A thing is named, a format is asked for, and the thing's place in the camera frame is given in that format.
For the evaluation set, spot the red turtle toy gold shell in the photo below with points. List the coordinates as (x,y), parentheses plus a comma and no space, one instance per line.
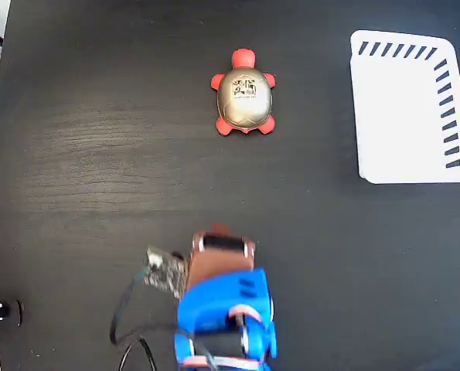
(245,98)

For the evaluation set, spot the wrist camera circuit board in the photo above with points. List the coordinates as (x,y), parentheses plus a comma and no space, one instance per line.
(164,270)

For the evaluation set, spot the brown gripper with servo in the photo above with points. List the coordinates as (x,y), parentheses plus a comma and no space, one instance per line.
(219,260)

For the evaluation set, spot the white plastic basket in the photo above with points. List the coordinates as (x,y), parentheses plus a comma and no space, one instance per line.
(399,116)

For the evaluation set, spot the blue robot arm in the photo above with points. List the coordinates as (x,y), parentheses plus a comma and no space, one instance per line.
(218,309)

